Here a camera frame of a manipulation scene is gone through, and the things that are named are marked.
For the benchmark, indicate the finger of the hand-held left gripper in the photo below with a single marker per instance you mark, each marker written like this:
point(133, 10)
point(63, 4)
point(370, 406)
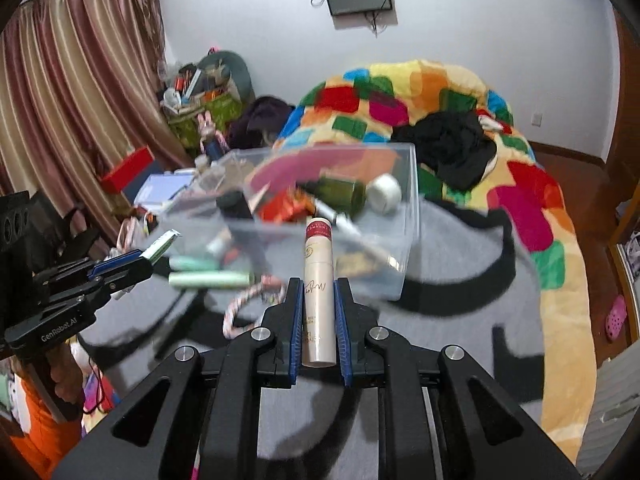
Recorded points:
point(132, 275)
point(117, 261)

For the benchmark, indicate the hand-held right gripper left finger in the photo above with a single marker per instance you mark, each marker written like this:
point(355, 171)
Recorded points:
point(296, 330)

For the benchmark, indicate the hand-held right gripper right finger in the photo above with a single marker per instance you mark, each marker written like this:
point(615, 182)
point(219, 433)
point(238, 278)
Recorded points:
point(342, 330)

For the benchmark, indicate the beige cosmetic tube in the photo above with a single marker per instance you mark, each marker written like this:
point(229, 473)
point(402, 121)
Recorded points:
point(319, 300)

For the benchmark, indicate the white tube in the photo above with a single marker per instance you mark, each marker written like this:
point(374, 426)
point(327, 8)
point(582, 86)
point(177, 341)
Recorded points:
point(161, 246)

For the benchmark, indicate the clear plastic bin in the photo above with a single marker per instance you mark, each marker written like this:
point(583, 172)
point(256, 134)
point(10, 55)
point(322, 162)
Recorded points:
point(390, 240)

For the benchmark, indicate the white marker pen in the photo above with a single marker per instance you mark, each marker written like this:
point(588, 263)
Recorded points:
point(340, 221)

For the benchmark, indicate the red packet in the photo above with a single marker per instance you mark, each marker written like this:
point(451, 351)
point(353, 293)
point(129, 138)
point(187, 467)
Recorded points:
point(285, 207)

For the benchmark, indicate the green spray bottle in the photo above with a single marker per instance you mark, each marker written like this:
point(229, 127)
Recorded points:
point(340, 195)

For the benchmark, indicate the white tape roll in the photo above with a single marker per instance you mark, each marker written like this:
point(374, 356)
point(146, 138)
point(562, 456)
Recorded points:
point(385, 192)

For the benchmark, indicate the person's left forearm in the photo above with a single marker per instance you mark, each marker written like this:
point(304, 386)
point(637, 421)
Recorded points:
point(42, 435)

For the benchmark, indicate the person's left hand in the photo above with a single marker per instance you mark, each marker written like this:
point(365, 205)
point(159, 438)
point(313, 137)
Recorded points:
point(67, 380)

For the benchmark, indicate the mint green tube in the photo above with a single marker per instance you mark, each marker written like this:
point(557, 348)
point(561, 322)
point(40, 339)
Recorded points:
point(192, 262)
point(210, 279)

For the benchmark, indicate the light blue notebook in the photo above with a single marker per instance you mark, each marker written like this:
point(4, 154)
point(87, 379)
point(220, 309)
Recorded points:
point(160, 187)

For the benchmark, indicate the red box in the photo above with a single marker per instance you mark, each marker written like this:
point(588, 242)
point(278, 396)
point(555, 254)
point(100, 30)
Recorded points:
point(125, 172)

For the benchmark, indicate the grey black blanket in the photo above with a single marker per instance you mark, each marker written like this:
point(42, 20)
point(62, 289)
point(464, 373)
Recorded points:
point(465, 285)

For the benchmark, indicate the green storage basket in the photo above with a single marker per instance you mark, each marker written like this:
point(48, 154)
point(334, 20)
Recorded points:
point(187, 130)

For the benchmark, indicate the pink bunny toy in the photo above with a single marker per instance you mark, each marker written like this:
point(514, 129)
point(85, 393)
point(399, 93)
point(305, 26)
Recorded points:
point(206, 127)

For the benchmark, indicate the striped brown curtain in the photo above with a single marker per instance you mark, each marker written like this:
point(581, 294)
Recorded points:
point(75, 85)

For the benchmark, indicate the dark maroon clothing pile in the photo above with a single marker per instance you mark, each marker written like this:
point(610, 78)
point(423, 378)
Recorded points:
point(260, 120)

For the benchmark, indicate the black clothing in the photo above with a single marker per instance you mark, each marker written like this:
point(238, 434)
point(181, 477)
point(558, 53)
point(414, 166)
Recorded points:
point(450, 145)

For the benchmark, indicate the colourful patchwork quilt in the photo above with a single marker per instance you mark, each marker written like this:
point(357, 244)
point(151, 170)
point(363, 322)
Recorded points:
point(530, 210)

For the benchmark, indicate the grey green neck pillow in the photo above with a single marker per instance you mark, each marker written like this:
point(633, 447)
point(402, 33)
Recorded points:
point(240, 70)

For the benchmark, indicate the pink clog shoe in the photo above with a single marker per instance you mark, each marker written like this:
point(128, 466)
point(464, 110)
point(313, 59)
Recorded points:
point(616, 317)

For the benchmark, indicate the wooden wardrobe shelf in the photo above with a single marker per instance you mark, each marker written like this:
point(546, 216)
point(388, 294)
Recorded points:
point(625, 260)

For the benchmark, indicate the brown wooden door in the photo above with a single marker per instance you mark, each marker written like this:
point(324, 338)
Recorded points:
point(629, 110)

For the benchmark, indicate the wall socket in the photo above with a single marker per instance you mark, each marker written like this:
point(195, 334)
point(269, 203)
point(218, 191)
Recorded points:
point(536, 120)

